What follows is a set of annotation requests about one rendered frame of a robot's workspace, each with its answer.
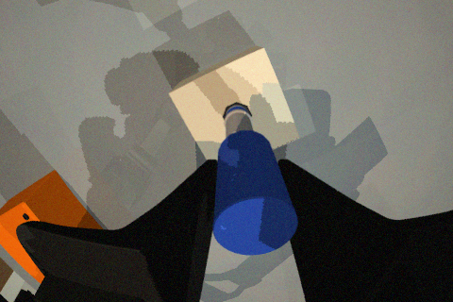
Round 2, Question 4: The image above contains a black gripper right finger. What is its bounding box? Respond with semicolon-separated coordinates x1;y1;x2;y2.
278;159;453;302

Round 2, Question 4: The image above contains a grey marker with blue band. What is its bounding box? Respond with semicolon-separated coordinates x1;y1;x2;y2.
223;105;253;136

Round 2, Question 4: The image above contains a dark blue marker cap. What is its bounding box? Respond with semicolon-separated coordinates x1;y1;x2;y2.
212;129;298;256

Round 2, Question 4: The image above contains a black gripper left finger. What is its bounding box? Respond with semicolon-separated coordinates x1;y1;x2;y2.
16;159;218;302

